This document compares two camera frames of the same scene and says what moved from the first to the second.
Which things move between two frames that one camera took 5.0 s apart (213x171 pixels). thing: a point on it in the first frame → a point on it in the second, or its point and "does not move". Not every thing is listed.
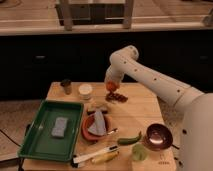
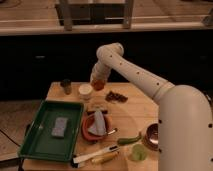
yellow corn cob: (105, 157) does not move
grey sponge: (59, 128) does not move
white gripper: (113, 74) → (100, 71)
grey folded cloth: (99, 125) does not move
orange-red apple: (112, 85) → (98, 84)
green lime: (139, 152) does not move
